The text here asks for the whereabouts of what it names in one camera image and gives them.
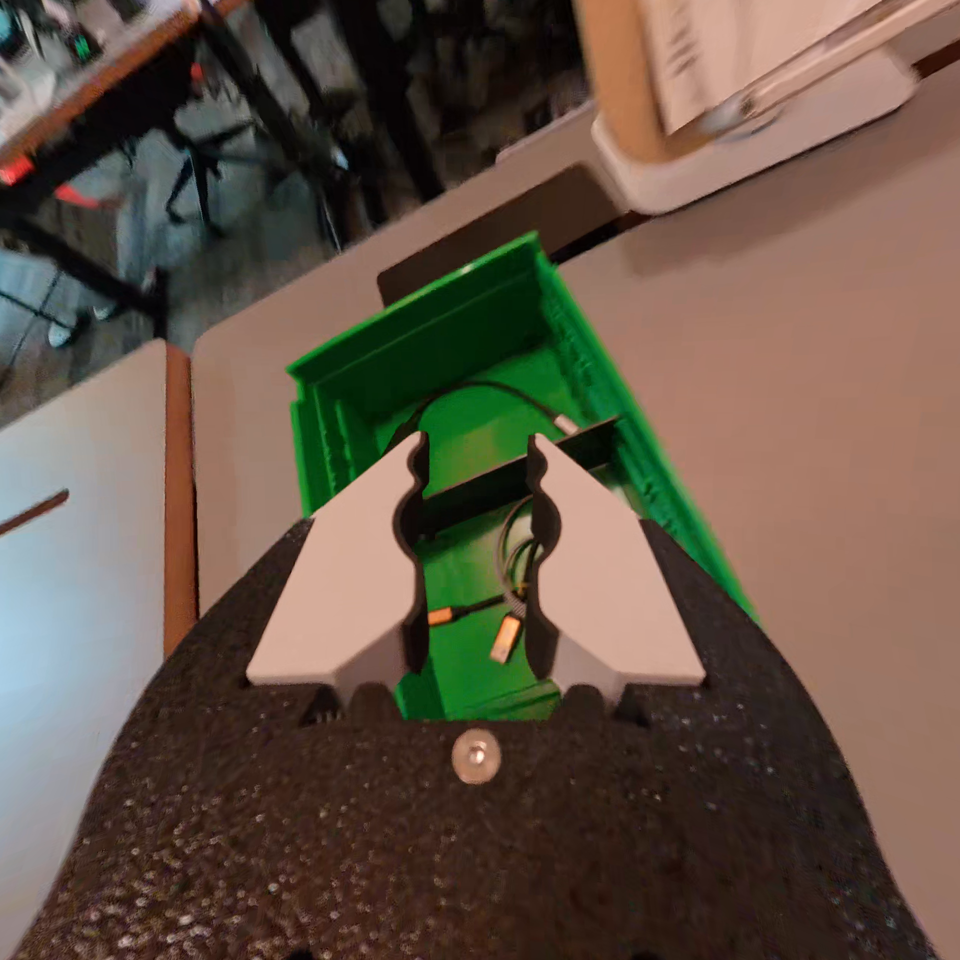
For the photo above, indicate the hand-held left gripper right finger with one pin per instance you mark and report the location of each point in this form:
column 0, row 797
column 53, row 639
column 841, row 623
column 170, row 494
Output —
column 622, row 600

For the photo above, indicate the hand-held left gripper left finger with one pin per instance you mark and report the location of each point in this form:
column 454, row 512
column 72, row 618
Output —
column 330, row 600

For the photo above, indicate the green plastic bin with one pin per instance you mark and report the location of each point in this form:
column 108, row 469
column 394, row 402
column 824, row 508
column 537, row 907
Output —
column 487, row 352

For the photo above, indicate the black bin divider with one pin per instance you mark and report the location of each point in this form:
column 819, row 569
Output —
column 487, row 487

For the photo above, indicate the black chair base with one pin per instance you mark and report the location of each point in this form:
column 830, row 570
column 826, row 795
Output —
column 214, row 172

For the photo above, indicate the cluttered brown desk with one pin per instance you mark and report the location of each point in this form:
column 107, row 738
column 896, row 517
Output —
column 97, row 82

